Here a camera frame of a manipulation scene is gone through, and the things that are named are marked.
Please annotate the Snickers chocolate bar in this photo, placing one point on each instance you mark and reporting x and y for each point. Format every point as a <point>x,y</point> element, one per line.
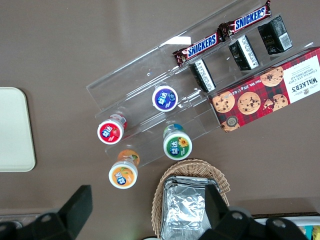
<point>247,20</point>
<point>200,46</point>

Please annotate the cream plastic serving tray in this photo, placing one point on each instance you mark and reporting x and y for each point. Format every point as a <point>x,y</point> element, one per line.
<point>15,130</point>

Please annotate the green yoghurt bottle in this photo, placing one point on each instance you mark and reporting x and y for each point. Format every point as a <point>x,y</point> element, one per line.
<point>177,147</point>

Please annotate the light tan wicker basket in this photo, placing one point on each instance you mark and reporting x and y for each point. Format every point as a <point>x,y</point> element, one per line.
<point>190,166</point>

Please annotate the clear acrylic stepped display stand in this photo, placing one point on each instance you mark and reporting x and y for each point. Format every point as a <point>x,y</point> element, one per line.
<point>140,75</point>

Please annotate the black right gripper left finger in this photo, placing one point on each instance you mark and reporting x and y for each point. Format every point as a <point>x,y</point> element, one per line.
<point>72,212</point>

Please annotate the orange yoghurt bottle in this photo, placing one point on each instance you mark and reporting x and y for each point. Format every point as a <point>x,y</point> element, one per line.
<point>123,175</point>

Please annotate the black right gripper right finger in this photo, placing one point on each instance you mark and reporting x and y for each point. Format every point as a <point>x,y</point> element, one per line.
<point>220,220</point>

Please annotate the red yoghurt bottle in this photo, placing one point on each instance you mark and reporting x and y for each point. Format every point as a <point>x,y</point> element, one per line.
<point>110,132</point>

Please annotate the blue yoghurt bottle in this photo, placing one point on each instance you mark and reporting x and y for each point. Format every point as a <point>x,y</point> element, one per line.
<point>165,98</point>

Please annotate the stacked aluminium foil containers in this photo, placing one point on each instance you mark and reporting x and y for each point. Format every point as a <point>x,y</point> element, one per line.
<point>182,207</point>

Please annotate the small black carton box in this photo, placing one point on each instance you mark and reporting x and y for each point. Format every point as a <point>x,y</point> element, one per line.
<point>275,35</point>
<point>202,75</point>
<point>243,52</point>

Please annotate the white rectangular snack tray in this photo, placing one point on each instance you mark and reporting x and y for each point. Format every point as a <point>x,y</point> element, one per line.
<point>295,220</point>

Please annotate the red Walkers shortbread box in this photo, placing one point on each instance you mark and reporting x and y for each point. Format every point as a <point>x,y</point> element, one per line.
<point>262,100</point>

